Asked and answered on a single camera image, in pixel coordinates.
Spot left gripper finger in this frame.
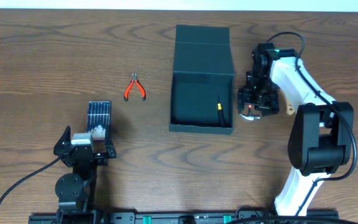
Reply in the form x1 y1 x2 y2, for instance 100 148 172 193
57 126 71 149
104 124 114 151

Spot small claw hammer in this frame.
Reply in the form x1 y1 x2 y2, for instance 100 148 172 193
239 70 262 122

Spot orange scraper wooden handle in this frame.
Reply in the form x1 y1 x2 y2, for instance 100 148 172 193
280 90 295 116

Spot blue screwdriver bit set case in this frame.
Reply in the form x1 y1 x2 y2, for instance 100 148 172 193
86 101 111 141

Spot black yellow screwdriver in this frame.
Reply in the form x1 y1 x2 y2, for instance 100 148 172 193
217 92 226 128

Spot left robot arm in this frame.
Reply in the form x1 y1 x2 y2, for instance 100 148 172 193
53 124 116 213

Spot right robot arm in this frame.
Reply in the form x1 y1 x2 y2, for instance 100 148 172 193
237 42 355 216

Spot dark green open box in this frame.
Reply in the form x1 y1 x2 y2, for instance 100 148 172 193
169 25 235 135

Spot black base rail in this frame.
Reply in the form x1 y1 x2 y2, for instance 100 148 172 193
28 210 340 224

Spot red handled pliers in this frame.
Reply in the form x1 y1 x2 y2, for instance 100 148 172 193
123 72 147 102

